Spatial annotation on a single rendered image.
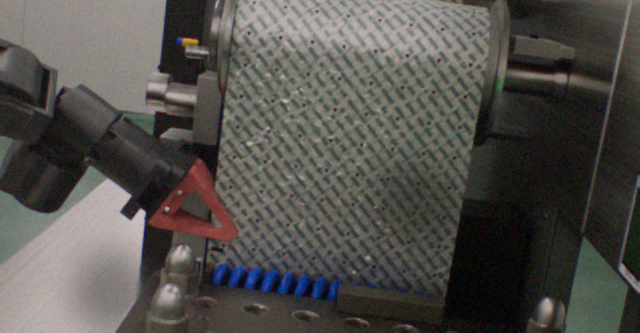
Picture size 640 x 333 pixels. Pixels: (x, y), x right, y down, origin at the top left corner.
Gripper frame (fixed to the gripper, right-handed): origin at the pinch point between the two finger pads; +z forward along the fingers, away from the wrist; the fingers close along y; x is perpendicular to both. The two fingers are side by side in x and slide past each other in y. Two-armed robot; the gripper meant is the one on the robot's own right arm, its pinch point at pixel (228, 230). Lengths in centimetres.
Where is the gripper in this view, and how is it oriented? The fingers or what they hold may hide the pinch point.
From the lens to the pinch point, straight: 80.8
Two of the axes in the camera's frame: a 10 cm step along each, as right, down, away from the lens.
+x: 6.2, -7.7, -1.7
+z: 7.9, 6.1, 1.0
